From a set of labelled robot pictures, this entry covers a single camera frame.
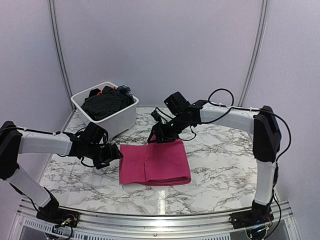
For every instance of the aluminium front rail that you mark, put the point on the aluminium front rail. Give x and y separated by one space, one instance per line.
107 226

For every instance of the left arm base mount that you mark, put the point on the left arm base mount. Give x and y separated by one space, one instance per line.
59 216

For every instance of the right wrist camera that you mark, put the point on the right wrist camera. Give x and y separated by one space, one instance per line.
176 103

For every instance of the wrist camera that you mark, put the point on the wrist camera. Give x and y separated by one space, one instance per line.
95 134
176 103

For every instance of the plaid grey garment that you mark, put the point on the plaid grey garment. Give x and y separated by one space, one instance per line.
125 90

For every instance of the white plastic laundry bin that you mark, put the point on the white plastic laundry bin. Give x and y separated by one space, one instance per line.
116 123

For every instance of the left aluminium wall post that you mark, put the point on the left aluminium wall post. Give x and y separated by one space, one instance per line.
59 51

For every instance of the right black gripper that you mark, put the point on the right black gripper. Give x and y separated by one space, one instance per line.
161 133

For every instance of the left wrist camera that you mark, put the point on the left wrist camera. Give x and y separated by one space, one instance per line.
95 134

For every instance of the aluminium wall post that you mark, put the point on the aluminium wall post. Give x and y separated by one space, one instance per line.
255 53
59 51

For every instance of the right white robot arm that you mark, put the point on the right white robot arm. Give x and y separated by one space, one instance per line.
261 123

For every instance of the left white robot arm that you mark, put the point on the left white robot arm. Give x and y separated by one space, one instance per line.
15 141

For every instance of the right aluminium wall post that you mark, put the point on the right aluminium wall post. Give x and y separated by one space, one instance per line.
255 53

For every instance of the black striped garment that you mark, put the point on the black striped garment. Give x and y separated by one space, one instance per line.
99 107

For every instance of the magenta pink trousers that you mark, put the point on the magenta pink trousers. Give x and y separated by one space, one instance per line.
154 164

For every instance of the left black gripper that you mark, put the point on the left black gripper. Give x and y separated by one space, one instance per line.
111 155

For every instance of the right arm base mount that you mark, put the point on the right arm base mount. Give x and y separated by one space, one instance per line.
249 218

